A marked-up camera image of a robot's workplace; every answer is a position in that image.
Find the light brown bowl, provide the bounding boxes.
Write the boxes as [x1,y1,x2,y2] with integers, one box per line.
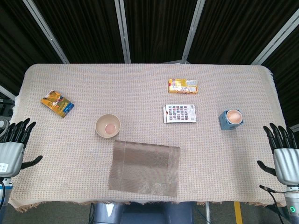
[95,113,121,138]

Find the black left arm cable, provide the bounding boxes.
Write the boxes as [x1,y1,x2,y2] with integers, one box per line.
[0,182,6,207]

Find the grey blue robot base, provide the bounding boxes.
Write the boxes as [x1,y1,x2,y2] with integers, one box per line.
[90,202,194,224]

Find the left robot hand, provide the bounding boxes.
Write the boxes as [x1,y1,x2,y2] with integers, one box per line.
[0,118,43,179]

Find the pink cup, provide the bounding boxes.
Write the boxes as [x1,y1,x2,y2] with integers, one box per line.
[226,109,242,125]

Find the brown woven placemat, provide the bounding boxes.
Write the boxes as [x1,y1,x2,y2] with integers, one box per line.
[108,140,181,196]

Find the beige waffle tablecloth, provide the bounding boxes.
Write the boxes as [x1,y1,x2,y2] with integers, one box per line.
[0,63,287,213]

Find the white box with colour squares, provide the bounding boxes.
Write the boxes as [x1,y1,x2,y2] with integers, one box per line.
[163,104,197,124]

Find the yellow and blue snack box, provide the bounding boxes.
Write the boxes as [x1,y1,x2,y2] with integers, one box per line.
[40,90,75,119]

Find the metal table leg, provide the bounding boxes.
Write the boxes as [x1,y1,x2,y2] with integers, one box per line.
[204,202,212,224]

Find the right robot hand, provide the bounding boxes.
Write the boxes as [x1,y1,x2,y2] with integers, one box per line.
[256,123,299,187]

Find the yellow cracker box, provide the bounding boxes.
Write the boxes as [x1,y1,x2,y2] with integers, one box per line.
[168,78,199,95]

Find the black curtain panel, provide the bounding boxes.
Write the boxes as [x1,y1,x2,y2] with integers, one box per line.
[123,0,199,63]
[0,0,65,96]
[261,25,299,129]
[32,0,124,64]
[188,0,299,65]

